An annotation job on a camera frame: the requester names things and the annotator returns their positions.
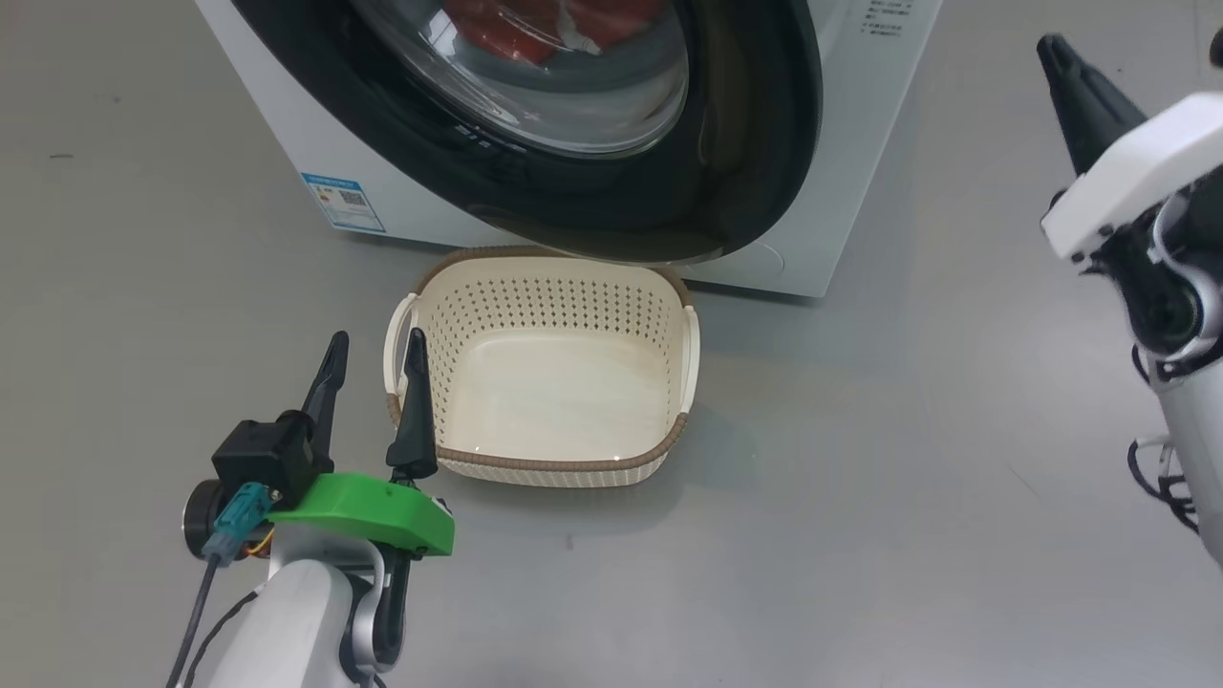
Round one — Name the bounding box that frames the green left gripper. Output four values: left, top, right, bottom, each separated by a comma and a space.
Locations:
266, 328, 456, 558

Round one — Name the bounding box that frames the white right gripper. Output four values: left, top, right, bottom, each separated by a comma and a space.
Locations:
1037, 27, 1223, 261

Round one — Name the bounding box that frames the red white-striped garment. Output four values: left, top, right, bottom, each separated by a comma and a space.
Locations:
441, 0, 665, 66

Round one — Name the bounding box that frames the cream perforated laundry basket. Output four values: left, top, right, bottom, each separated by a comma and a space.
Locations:
383, 246, 701, 489

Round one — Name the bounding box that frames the white front-load washing machine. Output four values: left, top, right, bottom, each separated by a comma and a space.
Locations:
194, 0, 942, 299

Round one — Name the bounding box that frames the blue energy label sticker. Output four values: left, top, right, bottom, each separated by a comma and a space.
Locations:
300, 172, 387, 234

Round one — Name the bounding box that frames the small black text sticker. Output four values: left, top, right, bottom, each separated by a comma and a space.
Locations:
860, 0, 915, 37

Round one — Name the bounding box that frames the teal plug camera cable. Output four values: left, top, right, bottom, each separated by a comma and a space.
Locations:
167, 483, 270, 688

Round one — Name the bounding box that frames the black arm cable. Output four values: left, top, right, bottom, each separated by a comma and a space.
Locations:
1127, 435, 1201, 536

